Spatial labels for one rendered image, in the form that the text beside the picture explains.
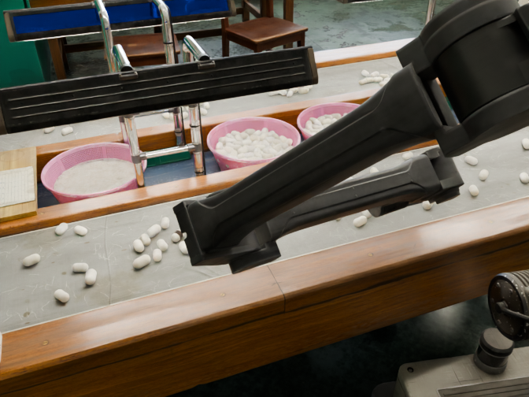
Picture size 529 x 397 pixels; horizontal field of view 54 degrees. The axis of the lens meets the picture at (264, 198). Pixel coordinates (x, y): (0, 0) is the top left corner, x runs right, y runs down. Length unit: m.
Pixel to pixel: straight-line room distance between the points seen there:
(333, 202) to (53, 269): 0.65
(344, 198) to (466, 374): 0.66
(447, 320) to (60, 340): 1.46
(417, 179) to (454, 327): 1.27
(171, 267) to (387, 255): 0.44
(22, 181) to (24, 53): 2.45
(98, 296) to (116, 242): 0.17
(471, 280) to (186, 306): 0.64
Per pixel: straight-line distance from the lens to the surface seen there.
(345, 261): 1.06
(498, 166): 1.52
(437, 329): 2.03
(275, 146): 1.48
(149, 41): 3.42
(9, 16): 1.56
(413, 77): 0.46
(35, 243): 1.25
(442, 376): 1.28
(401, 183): 0.82
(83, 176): 1.46
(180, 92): 1.02
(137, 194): 1.28
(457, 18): 0.44
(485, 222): 1.24
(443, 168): 0.88
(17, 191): 1.37
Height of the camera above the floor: 1.46
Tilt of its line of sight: 35 degrees down
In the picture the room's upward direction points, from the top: 1 degrees counter-clockwise
